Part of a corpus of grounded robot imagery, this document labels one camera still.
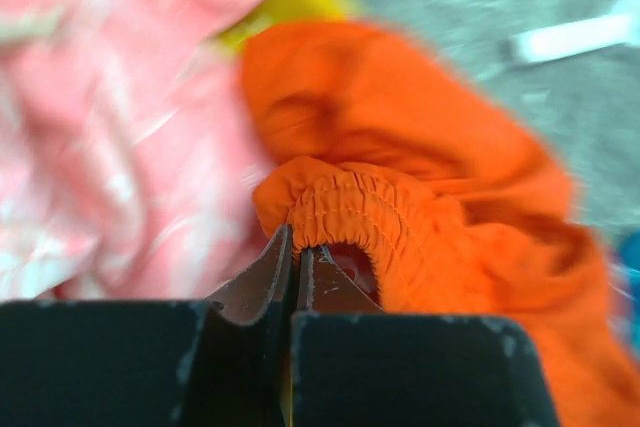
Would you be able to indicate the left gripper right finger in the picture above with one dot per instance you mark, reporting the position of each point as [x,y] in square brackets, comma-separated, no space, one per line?
[355,365]

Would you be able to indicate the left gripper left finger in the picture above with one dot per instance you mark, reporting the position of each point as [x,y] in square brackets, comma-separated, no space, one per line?
[194,362]

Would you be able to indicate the orange shorts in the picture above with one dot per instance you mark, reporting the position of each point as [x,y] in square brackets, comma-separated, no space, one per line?
[458,208]

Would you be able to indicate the pink patterned shorts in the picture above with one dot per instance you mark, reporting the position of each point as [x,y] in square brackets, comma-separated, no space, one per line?
[127,160]

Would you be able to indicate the turquoise shark shorts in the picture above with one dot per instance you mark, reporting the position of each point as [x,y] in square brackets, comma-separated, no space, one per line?
[624,288]

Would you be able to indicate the silver clothes rack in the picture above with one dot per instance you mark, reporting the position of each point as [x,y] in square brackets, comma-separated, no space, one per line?
[620,26]

